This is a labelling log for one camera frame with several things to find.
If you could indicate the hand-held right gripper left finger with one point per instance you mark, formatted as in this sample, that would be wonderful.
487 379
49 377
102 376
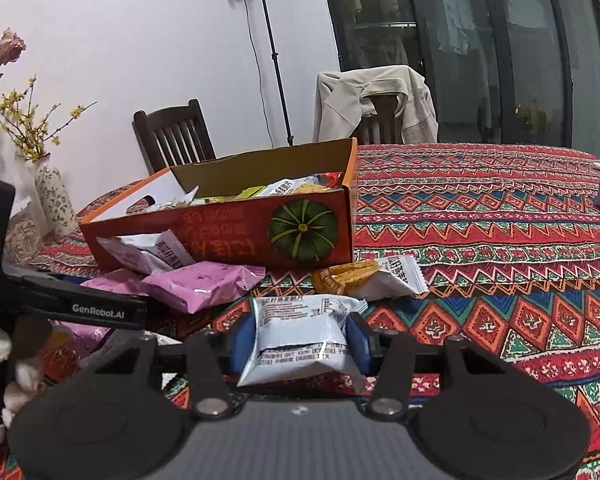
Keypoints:
242 342

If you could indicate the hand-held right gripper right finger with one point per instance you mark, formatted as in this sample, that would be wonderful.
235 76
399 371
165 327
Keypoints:
357 340

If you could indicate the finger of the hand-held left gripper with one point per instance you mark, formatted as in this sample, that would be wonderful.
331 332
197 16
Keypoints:
90 307

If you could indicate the pink snack packet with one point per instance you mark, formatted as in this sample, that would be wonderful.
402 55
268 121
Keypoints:
200 285
112 282
82 335

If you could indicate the orange cracker snack packet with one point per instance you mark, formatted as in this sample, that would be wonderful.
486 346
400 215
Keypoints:
360 275

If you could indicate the white purple-print snack packet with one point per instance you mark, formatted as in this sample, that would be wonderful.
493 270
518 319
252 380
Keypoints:
145 255

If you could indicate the orange cardboard box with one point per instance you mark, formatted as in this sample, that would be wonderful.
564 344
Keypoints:
220 232

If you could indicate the clear bag of yellow snacks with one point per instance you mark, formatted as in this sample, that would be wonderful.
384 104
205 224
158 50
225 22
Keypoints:
22 235

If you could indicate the person's left hand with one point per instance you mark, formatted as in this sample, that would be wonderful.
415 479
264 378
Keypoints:
25 382

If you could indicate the floral ceramic vase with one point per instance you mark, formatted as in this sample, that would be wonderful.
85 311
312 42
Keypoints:
55 200

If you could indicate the yellow flower branches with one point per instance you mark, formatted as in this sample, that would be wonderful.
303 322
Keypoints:
30 125

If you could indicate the dark wooden chair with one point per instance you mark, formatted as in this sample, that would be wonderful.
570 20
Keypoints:
150 130
382 120

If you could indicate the pink flowers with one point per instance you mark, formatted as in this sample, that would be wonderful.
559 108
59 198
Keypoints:
7 47

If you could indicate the beige jacket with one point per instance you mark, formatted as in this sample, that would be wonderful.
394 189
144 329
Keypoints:
340 105

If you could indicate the studio light on tripod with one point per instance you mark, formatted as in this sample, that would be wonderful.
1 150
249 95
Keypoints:
275 60

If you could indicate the black framed glass sliding door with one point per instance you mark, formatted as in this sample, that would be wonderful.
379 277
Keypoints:
520 60

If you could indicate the light blue hanging shirt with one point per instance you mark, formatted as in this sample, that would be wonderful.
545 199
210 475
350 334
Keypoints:
455 10

